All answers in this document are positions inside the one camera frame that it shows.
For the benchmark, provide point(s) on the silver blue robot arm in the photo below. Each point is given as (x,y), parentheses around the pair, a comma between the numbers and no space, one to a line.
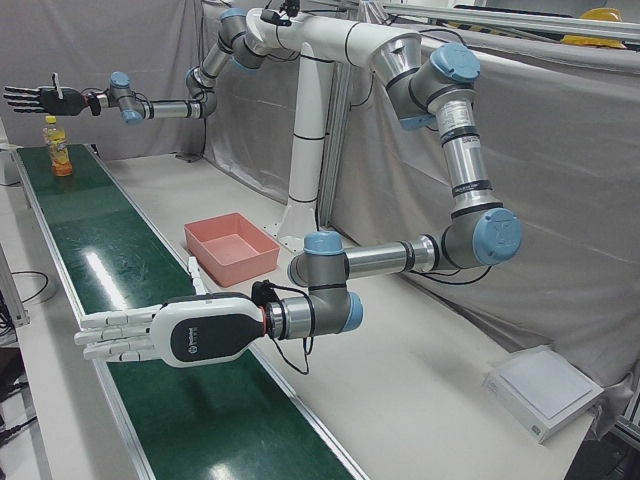
(465,150)
(170,108)

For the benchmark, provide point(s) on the aluminium overhead beam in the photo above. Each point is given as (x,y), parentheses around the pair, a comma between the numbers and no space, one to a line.
(525,21)

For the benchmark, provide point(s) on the green conveyor belt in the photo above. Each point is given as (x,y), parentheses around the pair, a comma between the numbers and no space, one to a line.
(110,235)

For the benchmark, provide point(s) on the black head camera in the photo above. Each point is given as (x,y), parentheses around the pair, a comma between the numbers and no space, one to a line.
(274,16)

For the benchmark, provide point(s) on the aluminium profile post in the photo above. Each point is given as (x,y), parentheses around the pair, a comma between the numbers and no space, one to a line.
(334,150)

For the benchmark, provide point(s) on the orange juice bottle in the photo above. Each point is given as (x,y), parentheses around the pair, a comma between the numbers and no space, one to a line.
(59,150)

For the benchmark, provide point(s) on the white robot torso column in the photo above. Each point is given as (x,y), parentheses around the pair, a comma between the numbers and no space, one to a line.
(307,150)

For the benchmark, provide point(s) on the yellow hard hat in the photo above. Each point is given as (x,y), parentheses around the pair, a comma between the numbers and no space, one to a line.
(605,15)
(590,41)

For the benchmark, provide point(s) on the aluminium frame corner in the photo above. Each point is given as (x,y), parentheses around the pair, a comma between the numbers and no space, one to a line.
(631,420)

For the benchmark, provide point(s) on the black yellow striped bar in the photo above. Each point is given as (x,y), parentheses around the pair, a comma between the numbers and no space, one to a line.
(475,27)

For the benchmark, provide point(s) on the grey backdrop cloth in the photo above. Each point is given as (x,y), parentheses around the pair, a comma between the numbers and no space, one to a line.
(125,40)

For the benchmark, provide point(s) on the grey curtain cloth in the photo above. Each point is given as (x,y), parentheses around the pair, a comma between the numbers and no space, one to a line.
(550,175)

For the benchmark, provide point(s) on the white flat box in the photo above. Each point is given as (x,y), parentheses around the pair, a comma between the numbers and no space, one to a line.
(540,390)

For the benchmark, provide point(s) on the aluminium table leg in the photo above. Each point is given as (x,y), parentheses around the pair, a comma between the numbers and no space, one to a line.
(15,300)

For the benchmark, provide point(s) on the pink plastic basket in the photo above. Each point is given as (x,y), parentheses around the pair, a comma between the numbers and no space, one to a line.
(230,250)

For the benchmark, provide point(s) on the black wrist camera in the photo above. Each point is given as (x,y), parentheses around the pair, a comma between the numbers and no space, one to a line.
(94,105)
(261,292)

